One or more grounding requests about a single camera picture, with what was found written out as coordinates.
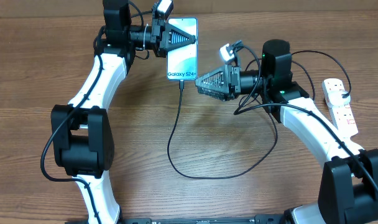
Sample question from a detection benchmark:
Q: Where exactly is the blue Galaxy smartphone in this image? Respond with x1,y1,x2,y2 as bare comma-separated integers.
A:
167,17,198,80

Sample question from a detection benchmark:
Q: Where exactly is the white power strip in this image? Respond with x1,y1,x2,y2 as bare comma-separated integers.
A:
321,78,358,138

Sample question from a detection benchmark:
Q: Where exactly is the white charger adapter plug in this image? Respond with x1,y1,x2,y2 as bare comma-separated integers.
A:
325,91,351,108

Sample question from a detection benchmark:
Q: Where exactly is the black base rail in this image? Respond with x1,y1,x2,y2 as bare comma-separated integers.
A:
64,213,294,224

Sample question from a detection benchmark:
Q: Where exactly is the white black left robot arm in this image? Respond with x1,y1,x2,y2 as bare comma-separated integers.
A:
45,0,198,223

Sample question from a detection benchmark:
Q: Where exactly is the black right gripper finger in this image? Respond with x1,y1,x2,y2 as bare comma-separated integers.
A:
195,65,228,89
197,87,232,101

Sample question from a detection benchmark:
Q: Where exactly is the black USB charging cable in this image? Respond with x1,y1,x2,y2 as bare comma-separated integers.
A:
167,50,352,180

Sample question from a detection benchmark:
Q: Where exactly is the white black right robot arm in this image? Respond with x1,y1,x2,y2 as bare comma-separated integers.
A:
195,39,378,223

